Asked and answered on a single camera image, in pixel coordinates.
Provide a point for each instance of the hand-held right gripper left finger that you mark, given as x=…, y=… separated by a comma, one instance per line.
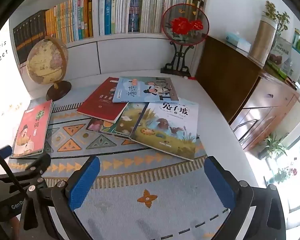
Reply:
x=83, y=182

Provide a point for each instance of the antique yellow desk globe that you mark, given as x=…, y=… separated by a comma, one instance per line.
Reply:
x=44, y=62

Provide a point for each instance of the red poetry book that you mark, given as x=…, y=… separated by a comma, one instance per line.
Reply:
x=32, y=127

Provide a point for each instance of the brown wooden cabinet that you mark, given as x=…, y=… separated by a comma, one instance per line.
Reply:
x=227, y=80

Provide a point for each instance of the dark red book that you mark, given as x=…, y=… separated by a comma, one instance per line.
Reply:
x=100, y=105

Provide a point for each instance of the patterned blue table mat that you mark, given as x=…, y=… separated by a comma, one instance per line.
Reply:
x=145, y=175

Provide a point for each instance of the light blue tissue box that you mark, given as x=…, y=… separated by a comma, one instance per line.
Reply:
x=237, y=40

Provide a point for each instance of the white bookshelf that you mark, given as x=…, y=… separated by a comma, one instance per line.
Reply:
x=130, y=55

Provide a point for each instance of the red flowering plant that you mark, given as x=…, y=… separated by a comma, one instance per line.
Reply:
x=286, y=172

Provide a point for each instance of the blue cartoon book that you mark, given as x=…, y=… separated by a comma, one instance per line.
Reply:
x=140, y=90

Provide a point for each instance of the round red flower fan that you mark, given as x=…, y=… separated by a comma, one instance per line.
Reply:
x=185, y=25

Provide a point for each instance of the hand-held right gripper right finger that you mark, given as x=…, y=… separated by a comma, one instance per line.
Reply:
x=218, y=180

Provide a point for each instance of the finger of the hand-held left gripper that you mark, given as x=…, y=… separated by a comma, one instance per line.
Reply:
x=41, y=161
x=2, y=152

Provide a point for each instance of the rabbit picture book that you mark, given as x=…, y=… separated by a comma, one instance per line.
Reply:
x=165, y=130

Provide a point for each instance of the gold cylinder vase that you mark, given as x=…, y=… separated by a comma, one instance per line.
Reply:
x=262, y=42

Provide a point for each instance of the row of yellow spined books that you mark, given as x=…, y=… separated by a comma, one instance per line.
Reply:
x=65, y=20

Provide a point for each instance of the dark carved fan stand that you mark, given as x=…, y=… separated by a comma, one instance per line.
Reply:
x=178, y=62

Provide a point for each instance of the green potted plant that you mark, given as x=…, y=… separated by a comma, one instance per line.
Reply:
x=274, y=145

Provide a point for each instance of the white appliance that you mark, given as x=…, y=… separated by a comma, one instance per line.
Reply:
x=299, y=70

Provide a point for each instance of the printed snack box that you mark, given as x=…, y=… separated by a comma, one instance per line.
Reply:
x=278, y=55

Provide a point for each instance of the green illustrated picture book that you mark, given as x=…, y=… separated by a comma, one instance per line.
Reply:
x=126, y=120

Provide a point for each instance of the yellow flower plant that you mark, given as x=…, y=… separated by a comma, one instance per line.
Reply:
x=277, y=15

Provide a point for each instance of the row of white blue books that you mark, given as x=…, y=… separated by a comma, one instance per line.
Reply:
x=145, y=12

